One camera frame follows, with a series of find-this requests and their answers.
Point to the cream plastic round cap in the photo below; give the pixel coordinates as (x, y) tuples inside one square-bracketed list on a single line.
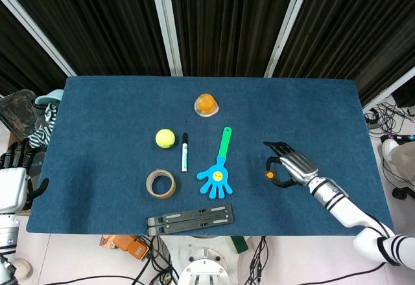
[(23, 269)]

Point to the clear packing tape roll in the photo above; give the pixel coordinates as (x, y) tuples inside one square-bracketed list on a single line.
[(150, 184)]

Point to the white green whiteboard marker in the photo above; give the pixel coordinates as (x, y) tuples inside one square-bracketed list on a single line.
[(184, 153)]

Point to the clear plastic container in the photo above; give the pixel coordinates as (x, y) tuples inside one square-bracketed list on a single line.
[(16, 113)]

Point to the small orange disc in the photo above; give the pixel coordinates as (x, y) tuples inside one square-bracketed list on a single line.
[(269, 175)]

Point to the teal cap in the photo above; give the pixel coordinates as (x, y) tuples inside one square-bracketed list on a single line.
[(52, 96)]

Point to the white robot torso base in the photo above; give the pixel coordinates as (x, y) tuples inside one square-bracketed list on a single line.
[(207, 269)]

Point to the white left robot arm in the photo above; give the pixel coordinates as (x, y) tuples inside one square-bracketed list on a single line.
[(7, 243)]

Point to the white frame post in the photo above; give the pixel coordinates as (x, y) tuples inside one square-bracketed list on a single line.
[(167, 26), (35, 29), (288, 26), (387, 87)]

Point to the black folding laptop stand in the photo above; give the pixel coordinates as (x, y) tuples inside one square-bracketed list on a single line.
[(189, 219)]

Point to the striped black white cloth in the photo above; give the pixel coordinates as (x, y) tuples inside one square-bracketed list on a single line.
[(43, 126)]

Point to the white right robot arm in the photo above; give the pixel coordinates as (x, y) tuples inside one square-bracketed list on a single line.
[(343, 207)]

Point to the orange jelly cup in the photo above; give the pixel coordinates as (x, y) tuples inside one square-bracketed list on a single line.
[(206, 104)]

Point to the white shoe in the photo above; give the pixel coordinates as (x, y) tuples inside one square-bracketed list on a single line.
[(389, 150)]

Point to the tan trouser leg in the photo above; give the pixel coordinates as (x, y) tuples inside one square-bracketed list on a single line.
[(405, 160)]

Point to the dark pleated curtain panel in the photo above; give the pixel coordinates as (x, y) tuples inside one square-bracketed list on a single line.
[(356, 22), (22, 58), (97, 16), (236, 19)]

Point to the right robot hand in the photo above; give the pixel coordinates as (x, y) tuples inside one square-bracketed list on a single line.
[(298, 165)]

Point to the grey power strip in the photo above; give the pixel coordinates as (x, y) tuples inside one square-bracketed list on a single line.
[(371, 118)]

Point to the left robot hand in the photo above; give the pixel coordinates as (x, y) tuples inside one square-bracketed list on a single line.
[(13, 184)]

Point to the blue table cloth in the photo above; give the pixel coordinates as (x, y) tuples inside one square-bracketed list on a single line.
[(97, 120)]

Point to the green flat piece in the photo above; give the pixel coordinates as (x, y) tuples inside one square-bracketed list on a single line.
[(239, 244)]

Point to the blue plastic hand clapper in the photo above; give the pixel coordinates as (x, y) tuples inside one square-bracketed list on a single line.
[(215, 176)]

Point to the yellow tennis ball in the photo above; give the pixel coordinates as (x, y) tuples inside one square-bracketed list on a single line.
[(165, 138)]

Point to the orange box device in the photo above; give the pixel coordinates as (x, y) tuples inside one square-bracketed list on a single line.
[(129, 246)]

